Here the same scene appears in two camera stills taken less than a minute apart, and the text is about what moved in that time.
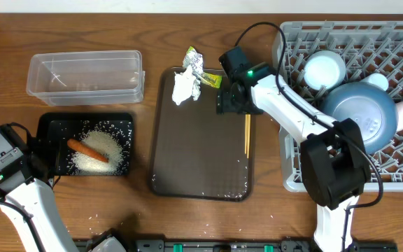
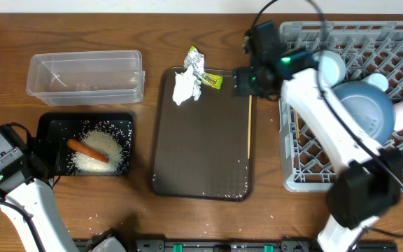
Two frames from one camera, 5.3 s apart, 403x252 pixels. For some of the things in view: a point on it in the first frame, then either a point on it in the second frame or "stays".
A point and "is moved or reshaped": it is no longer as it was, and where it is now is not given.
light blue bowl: [324, 68] stays
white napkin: [185, 85] stays
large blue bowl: [369, 106] stays
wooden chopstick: [245, 133] is moved or reshaped
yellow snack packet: [213, 80] stays
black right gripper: [223, 103] -> [241, 84]
